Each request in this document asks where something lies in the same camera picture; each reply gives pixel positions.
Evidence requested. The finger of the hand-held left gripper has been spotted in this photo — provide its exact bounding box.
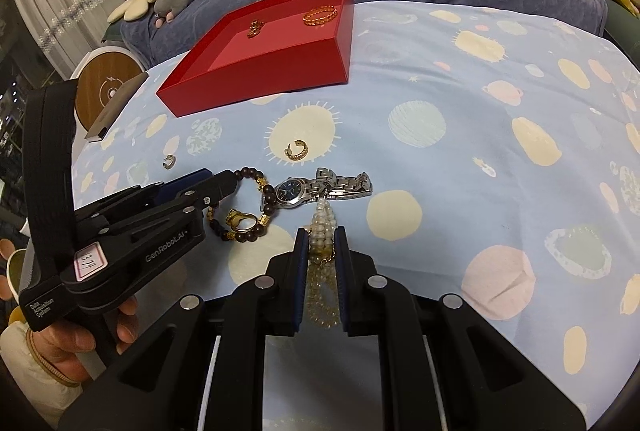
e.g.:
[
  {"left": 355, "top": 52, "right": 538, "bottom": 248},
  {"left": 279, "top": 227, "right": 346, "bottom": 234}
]
[
  {"left": 75, "top": 170, "right": 244, "bottom": 257},
  {"left": 100, "top": 168, "right": 215, "bottom": 212}
]

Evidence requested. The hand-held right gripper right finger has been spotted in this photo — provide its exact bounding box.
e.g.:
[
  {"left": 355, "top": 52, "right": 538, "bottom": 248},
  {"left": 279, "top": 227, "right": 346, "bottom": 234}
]
[{"left": 334, "top": 226, "right": 588, "bottom": 431}]

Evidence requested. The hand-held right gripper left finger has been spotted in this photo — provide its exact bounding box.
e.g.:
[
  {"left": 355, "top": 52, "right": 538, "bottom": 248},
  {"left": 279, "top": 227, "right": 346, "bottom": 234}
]
[{"left": 57, "top": 227, "right": 311, "bottom": 431}]

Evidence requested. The gold ring with stone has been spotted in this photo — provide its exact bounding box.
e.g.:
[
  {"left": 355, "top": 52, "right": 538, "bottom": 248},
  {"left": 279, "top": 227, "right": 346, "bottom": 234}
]
[{"left": 225, "top": 208, "right": 257, "bottom": 232}]

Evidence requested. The dark bead bracelet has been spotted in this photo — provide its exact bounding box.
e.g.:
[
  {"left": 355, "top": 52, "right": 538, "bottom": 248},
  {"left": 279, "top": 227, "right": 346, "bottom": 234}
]
[{"left": 207, "top": 166, "right": 281, "bottom": 243}]

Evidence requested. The pearl bracelet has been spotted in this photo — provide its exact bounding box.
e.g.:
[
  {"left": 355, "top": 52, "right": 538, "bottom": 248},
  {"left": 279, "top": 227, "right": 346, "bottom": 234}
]
[{"left": 305, "top": 196, "right": 346, "bottom": 329}]

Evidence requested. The silver watch band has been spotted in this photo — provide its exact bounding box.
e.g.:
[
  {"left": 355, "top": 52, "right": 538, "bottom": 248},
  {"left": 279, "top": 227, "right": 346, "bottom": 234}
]
[{"left": 272, "top": 167, "right": 373, "bottom": 209}]

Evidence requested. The red box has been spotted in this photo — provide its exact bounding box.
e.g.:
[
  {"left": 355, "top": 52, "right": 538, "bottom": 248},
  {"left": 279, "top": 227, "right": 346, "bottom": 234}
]
[{"left": 156, "top": 0, "right": 355, "bottom": 118}]

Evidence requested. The person's left forearm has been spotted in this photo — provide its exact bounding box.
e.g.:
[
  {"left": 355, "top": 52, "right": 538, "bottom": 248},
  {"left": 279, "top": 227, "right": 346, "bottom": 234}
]
[{"left": 0, "top": 323, "right": 76, "bottom": 431}]

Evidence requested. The person's left hand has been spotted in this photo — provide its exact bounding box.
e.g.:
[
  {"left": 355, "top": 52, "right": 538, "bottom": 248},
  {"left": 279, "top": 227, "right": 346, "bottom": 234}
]
[{"left": 30, "top": 296, "right": 140, "bottom": 387}]

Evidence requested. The round wooden-top device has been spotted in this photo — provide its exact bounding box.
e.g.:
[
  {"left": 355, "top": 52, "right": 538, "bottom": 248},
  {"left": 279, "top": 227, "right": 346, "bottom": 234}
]
[{"left": 70, "top": 47, "right": 148, "bottom": 132}]

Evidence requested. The light blue printed blanket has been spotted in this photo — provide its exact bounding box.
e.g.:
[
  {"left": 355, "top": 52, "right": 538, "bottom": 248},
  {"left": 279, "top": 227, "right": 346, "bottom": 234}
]
[{"left": 70, "top": 0, "right": 640, "bottom": 431}]

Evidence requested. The gold amber bangle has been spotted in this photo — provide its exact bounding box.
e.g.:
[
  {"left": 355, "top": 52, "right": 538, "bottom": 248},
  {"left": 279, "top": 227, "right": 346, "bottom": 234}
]
[{"left": 302, "top": 6, "right": 337, "bottom": 28}]

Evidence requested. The silver bead garland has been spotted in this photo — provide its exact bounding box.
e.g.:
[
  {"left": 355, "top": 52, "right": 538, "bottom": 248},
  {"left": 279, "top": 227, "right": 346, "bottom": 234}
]
[{"left": 39, "top": 0, "right": 156, "bottom": 49}]

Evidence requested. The green sofa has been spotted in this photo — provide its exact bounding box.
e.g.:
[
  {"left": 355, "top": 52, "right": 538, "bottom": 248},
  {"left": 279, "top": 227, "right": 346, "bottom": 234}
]
[{"left": 600, "top": 0, "right": 640, "bottom": 49}]

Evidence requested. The brown wrist bracelet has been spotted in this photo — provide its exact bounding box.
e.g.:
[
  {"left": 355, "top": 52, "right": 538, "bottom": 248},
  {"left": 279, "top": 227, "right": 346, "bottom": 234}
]
[{"left": 26, "top": 328, "right": 76, "bottom": 387}]

